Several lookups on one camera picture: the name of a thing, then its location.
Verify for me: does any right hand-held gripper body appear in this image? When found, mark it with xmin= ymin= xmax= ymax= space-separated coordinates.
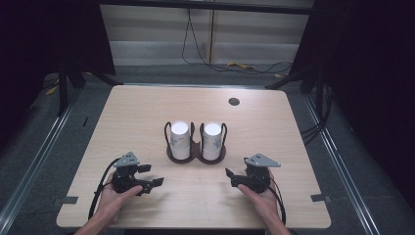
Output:
xmin=244 ymin=153 xmax=282 ymax=194

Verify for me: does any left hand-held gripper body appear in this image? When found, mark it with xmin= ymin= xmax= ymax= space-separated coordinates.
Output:
xmin=112 ymin=151 xmax=145 ymax=194

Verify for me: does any dark wooden cup holder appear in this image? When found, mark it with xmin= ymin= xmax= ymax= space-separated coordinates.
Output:
xmin=163 ymin=120 xmax=228 ymax=165

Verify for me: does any person's right hand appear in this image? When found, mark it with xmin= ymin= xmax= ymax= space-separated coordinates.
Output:
xmin=237 ymin=170 xmax=282 ymax=220

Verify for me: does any person's left hand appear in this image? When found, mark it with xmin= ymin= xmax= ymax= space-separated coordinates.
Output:
xmin=97 ymin=172 xmax=144 ymax=219

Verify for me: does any stack of paper cups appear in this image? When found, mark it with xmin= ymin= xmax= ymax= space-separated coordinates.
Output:
xmin=202 ymin=121 xmax=224 ymax=162
xmin=169 ymin=119 xmax=192 ymax=161

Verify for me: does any yellow scrap on floor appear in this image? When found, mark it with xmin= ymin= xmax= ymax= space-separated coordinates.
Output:
xmin=227 ymin=61 xmax=256 ymax=71

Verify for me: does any black metal stand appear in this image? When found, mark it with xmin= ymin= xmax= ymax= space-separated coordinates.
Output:
xmin=57 ymin=53 xmax=123 ymax=118
xmin=265 ymin=64 xmax=328 ymax=122

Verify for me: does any black curtain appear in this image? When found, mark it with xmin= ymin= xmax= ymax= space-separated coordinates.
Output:
xmin=0 ymin=0 xmax=116 ymax=155
xmin=289 ymin=0 xmax=415 ymax=210

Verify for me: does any black crossbar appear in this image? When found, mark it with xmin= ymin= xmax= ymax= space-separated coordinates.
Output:
xmin=97 ymin=0 xmax=315 ymax=16

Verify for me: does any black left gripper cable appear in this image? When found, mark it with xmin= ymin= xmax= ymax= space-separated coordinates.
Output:
xmin=87 ymin=157 xmax=122 ymax=220

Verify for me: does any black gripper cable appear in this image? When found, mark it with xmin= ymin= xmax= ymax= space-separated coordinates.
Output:
xmin=87 ymin=157 xmax=122 ymax=220
xmin=260 ymin=169 xmax=288 ymax=226

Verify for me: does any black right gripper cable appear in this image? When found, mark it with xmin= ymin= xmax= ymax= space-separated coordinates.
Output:
xmin=260 ymin=169 xmax=288 ymax=226

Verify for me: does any bundle of black cables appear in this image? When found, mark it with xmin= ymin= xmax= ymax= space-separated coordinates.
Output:
xmin=300 ymin=83 xmax=335 ymax=145

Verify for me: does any metal floor rail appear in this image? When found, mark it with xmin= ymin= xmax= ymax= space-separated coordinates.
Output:
xmin=302 ymin=93 xmax=382 ymax=235
xmin=0 ymin=88 xmax=84 ymax=227

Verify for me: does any black hanging cable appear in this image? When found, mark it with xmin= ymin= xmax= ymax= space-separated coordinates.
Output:
xmin=181 ymin=8 xmax=294 ymax=74

